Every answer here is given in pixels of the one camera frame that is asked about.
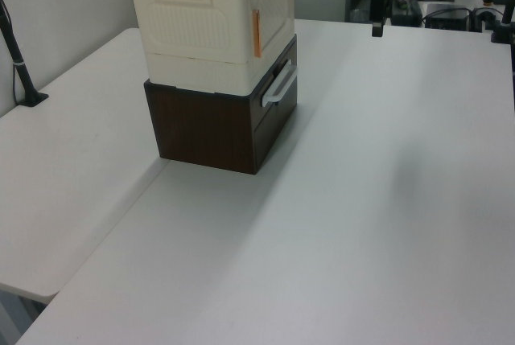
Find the dark device with green light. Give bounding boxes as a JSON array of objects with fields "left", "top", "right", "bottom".
[{"left": 393, "top": 0, "right": 424, "bottom": 27}]

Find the black computer box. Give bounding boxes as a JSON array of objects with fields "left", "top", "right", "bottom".
[{"left": 421, "top": 2, "right": 472, "bottom": 31}]

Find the black clamp stand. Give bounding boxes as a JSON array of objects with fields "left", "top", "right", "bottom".
[{"left": 488, "top": 0, "right": 515, "bottom": 45}]

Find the dark brown drawer box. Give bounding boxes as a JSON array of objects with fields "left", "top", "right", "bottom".
[{"left": 142, "top": 33, "right": 299, "bottom": 176}]

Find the black bracket block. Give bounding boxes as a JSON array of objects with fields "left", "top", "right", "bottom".
[{"left": 471, "top": 6, "right": 498, "bottom": 35}]

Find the brown drawer with handle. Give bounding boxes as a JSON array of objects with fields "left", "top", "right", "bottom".
[{"left": 248, "top": 35, "right": 299, "bottom": 129}]

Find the white drawer handle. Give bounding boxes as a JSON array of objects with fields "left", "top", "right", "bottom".
[{"left": 260, "top": 59, "right": 299, "bottom": 107}]

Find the brown drawer without handle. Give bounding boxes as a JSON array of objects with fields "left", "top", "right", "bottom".
[{"left": 253, "top": 97, "right": 299, "bottom": 174}]

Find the black stand with cable tie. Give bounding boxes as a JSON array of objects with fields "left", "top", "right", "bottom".
[{"left": 0, "top": 0, "right": 50, "bottom": 108}]

